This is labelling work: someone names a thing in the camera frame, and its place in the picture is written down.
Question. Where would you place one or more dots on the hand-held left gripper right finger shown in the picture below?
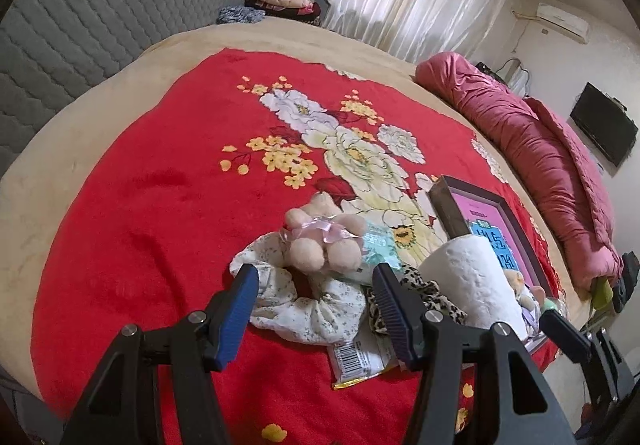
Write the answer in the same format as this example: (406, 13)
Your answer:
(397, 325)

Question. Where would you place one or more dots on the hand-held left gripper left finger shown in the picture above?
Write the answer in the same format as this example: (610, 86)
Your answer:
(235, 320)

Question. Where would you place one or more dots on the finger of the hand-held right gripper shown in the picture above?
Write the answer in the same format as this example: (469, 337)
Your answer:
(565, 335)
(615, 365)

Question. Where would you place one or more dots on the leopard print scrunchie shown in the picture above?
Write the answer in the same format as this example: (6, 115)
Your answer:
(430, 295)

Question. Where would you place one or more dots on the yellow white packet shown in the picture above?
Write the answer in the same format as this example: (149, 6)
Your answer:
(357, 357)

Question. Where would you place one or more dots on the plush bear with purple dress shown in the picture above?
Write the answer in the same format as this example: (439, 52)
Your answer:
(520, 290)

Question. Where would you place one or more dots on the white floral scrunchie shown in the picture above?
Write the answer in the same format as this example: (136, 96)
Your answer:
(310, 310)

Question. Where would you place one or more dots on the green floral tissue pack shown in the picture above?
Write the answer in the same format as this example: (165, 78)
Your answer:
(380, 245)

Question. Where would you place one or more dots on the white toilet paper roll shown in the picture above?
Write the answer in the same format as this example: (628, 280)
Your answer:
(475, 285)

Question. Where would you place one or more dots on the plush bear with pink bow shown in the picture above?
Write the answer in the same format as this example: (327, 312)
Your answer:
(325, 240)

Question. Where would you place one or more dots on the brown box with pink inside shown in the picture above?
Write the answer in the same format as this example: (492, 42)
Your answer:
(480, 220)

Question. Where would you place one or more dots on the yellow-green cloth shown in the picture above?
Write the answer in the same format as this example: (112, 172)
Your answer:
(602, 292)

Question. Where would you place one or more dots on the dark clothes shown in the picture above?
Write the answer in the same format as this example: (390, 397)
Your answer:
(627, 280)

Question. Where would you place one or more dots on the red floral blanket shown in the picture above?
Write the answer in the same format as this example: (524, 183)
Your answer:
(175, 185)

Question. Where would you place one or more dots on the pink quilt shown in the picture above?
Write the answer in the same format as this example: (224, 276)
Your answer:
(525, 125)

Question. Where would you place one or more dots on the black television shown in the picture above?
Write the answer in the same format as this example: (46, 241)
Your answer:
(602, 122)

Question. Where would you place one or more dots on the blue patterned cloth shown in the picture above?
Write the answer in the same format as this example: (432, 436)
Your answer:
(240, 15)

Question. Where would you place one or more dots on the white air conditioner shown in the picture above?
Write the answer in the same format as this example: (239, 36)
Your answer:
(562, 17)

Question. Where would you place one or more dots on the grey quilted headboard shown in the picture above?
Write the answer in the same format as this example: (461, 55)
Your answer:
(100, 15)

